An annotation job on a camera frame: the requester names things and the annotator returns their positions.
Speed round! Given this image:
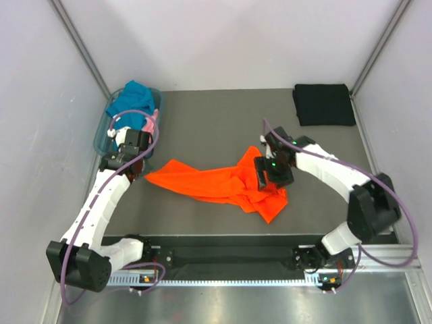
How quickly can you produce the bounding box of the folded black t shirt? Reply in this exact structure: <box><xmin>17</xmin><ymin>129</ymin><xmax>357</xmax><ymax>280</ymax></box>
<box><xmin>292</xmin><ymin>84</ymin><xmax>356</xmax><ymax>126</ymax></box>

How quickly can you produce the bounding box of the grey slotted cable duct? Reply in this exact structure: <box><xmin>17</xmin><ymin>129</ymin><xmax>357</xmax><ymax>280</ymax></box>
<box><xmin>107</xmin><ymin>272</ymin><xmax>342</xmax><ymax>288</ymax></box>

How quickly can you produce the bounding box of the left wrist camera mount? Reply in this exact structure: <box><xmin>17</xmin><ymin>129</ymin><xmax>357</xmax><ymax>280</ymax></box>
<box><xmin>107</xmin><ymin>126</ymin><xmax>130</xmax><ymax>138</ymax></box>

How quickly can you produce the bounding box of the teal t shirt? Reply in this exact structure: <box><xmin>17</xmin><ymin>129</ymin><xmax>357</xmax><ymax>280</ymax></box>
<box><xmin>106</xmin><ymin>81</ymin><xmax>156</xmax><ymax>130</ymax></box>

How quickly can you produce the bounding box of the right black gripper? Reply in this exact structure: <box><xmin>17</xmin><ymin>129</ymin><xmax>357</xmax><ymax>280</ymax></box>
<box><xmin>255</xmin><ymin>154</ymin><xmax>294</xmax><ymax>190</ymax></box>

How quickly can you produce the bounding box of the aluminium frame rail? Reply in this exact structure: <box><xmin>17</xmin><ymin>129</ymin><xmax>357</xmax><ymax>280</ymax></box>
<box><xmin>357</xmin><ymin>244</ymin><xmax>422</xmax><ymax>273</ymax></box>

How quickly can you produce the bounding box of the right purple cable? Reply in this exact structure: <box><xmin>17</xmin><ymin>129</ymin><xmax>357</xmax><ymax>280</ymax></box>
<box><xmin>262</xmin><ymin>117</ymin><xmax>419</xmax><ymax>293</ymax></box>

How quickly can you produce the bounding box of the orange t shirt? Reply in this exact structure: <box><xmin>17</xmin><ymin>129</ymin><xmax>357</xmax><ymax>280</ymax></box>
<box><xmin>144</xmin><ymin>146</ymin><xmax>288</xmax><ymax>223</ymax></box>

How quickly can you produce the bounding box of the translucent blue plastic bin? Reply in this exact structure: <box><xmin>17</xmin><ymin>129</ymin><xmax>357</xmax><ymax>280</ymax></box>
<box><xmin>93</xmin><ymin>88</ymin><xmax>165</xmax><ymax>156</ymax></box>

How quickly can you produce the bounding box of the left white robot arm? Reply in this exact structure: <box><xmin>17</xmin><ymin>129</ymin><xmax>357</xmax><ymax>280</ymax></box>
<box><xmin>46</xmin><ymin>128</ymin><xmax>155</xmax><ymax>292</ymax></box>

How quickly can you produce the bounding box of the pink cloth in bin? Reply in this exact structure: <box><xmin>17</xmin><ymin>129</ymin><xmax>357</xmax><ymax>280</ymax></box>
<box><xmin>141</xmin><ymin>109</ymin><xmax>159</xmax><ymax>134</ymax></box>

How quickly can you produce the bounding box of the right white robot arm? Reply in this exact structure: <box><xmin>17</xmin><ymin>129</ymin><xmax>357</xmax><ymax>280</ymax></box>
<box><xmin>254</xmin><ymin>127</ymin><xmax>401</xmax><ymax>267</ymax></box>

